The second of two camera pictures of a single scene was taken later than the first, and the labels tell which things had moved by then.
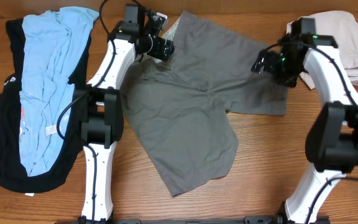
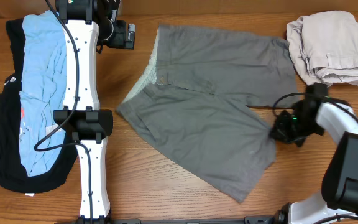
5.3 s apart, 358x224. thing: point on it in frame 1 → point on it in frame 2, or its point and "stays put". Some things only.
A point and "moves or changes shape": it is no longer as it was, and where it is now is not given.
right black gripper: x=289 y=78 → x=279 y=130
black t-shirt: x=7 y=167 stays put
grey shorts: x=178 y=106 moves or changes shape
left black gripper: x=157 y=50 → x=120 y=40
